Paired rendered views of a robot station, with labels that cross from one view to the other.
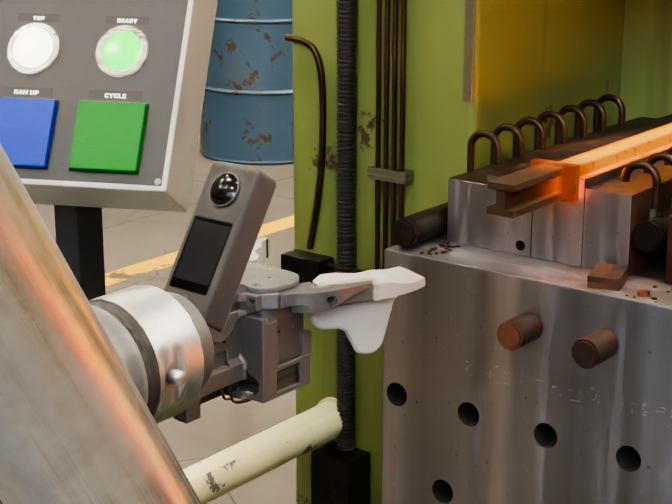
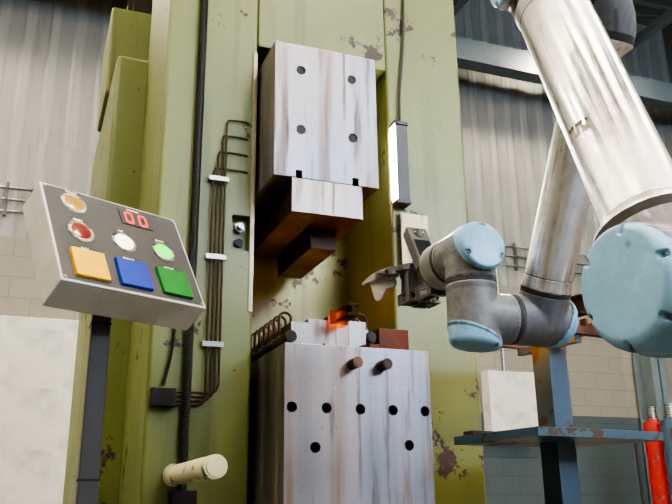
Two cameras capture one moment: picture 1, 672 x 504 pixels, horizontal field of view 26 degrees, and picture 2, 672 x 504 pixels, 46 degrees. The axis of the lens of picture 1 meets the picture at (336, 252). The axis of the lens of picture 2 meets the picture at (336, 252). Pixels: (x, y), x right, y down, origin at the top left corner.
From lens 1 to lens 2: 1.68 m
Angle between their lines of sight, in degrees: 67
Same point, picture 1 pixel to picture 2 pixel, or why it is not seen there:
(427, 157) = (229, 336)
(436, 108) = (233, 315)
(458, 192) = (295, 326)
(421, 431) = (304, 421)
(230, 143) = not seen: outside the picture
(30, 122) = (140, 270)
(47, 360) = not seen: hidden behind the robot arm
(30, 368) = not seen: hidden behind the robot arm
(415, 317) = (300, 369)
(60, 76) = (141, 255)
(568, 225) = (342, 335)
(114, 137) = (179, 283)
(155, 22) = (171, 244)
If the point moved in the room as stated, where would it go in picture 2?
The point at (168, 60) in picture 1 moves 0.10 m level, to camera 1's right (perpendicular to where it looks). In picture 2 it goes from (183, 259) to (211, 270)
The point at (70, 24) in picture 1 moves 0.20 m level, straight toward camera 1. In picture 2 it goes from (135, 236) to (216, 225)
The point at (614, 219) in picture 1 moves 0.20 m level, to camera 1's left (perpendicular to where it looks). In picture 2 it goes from (360, 331) to (318, 316)
